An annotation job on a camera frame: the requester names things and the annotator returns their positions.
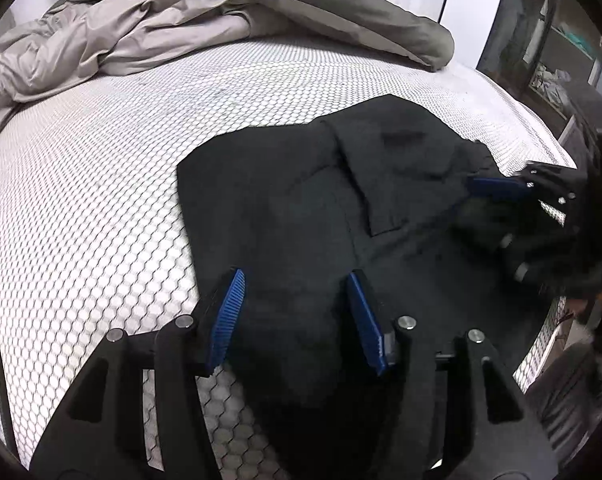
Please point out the dark open shelf cabinet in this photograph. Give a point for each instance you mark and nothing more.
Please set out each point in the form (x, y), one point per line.
(521, 35)

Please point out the dark grey duvet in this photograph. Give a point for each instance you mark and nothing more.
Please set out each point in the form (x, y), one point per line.
(356, 15)

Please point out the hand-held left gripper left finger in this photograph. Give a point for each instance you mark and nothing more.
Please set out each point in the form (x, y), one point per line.
(228, 320)

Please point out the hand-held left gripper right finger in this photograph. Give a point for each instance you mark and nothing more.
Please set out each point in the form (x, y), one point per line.
(366, 320)

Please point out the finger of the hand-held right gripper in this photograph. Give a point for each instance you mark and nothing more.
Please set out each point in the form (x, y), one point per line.
(496, 187)
(486, 225)

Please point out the light grey crumpled sheet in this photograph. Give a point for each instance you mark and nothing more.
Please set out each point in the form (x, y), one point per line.
(131, 35)

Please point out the black pants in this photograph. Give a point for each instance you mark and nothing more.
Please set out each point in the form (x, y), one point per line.
(291, 210)

